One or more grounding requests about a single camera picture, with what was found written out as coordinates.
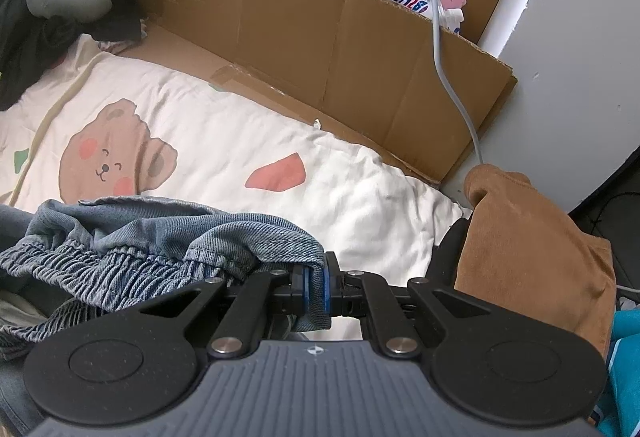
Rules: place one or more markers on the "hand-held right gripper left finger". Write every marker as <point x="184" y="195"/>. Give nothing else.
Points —
<point x="298" y="289"/>

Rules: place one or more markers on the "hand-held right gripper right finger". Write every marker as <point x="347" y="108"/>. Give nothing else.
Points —
<point x="330" y="287"/>

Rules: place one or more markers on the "blue denim jeans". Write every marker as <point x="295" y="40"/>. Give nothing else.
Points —
<point x="150" y="227"/>

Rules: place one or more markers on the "cream bear printed blanket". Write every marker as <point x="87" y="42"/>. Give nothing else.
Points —
<point x="225" y="142"/>

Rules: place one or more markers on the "brown cloth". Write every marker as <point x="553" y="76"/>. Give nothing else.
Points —
<point x="525" y="257"/>

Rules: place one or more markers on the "brown cardboard sheet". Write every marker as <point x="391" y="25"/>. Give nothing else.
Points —
<point x="300" y="17"/>

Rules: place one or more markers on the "teal cloth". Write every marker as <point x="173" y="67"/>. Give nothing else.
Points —
<point x="620" y="367"/>

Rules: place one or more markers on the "white floral cloth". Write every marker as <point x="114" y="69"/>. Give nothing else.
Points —
<point x="112" y="46"/>

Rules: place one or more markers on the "black cloth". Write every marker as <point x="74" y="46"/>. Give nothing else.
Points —
<point x="120" y="22"/>

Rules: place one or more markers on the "person's dark grey trousers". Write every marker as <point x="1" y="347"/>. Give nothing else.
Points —
<point x="15" y="42"/>

